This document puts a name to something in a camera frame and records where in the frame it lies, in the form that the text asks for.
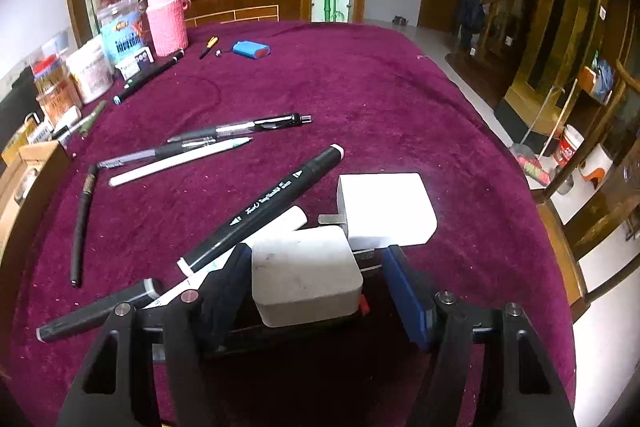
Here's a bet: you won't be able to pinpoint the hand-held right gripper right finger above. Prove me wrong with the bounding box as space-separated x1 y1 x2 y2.
381 245 576 427

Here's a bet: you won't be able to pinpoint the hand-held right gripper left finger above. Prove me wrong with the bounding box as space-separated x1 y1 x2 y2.
56 243 251 427

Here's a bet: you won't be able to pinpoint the greyish white charger block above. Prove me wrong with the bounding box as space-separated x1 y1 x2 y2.
251 227 365 328

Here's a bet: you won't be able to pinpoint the white pen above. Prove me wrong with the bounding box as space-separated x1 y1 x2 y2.
109 137 253 188

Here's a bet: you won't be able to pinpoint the grey pen dark grip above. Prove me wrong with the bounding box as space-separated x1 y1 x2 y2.
96 141 202 170

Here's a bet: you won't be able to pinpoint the black pen with label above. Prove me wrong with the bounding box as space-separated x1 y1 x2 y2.
167 113 313 144

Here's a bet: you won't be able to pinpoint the white paper card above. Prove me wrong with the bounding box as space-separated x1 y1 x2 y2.
142 257 232 310

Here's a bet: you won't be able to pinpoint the white charger with metal prongs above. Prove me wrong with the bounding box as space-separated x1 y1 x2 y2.
318 173 438 250

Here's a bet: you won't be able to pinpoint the white rounded plastic stick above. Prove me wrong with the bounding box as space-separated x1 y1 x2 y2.
235 205 308 253

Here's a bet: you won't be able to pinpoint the long black marker white caps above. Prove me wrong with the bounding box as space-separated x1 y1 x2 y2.
177 145 345 275

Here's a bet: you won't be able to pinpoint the black marker grey cap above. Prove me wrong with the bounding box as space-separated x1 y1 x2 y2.
36 278 163 342

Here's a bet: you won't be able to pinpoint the thin black pen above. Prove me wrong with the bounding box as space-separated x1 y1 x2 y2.
70 164 99 289

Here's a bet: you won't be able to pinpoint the broom with dustpan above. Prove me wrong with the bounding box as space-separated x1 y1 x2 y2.
510 87 568 188

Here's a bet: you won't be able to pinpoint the purple tablecloth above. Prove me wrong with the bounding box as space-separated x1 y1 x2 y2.
10 21 576 427

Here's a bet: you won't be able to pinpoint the wooden chair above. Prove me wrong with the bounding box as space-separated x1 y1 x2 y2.
537 57 640 323

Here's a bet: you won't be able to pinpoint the green pen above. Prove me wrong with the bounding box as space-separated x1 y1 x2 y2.
75 101 107 138

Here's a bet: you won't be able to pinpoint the red white bucket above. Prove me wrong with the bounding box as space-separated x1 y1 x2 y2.
552 124 585 168

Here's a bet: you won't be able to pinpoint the long black bar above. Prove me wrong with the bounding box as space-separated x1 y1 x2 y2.
113 53 183 105

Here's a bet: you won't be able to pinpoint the cardboard box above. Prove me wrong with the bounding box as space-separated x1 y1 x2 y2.
0 141 71 258

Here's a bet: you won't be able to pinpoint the white plastic stool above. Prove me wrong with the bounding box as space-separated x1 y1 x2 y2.
575 142 616 194

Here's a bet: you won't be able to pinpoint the white tube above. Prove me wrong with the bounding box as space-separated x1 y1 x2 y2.
52 106 82 138

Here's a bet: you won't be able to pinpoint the blue battery pack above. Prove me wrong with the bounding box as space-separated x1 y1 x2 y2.
232 41 271 59

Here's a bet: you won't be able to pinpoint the small white blue box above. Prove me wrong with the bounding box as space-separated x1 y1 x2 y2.
116 48 155 80

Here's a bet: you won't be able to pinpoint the white jar pale label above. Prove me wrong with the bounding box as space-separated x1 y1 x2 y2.
65 38 115 105

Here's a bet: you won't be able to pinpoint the plastic jar orange label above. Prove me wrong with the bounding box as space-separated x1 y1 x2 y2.
31 56 83 122

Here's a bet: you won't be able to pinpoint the plastic jar blue label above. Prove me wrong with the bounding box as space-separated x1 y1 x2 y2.
97 0 151 68

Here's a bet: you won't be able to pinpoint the wooden counter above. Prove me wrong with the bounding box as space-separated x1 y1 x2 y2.
185 0 303 28

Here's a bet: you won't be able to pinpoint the blue bag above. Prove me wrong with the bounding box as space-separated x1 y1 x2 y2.
590 59 613 100

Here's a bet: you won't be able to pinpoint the wooden stair railing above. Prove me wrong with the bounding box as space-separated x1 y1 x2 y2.
475 0 541 58

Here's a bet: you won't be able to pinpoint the golden wooden partition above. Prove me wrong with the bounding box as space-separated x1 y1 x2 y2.
502 0 640 142

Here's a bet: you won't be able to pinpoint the dark jacket on stair post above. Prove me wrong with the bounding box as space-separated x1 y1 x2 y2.
452 0 488 52

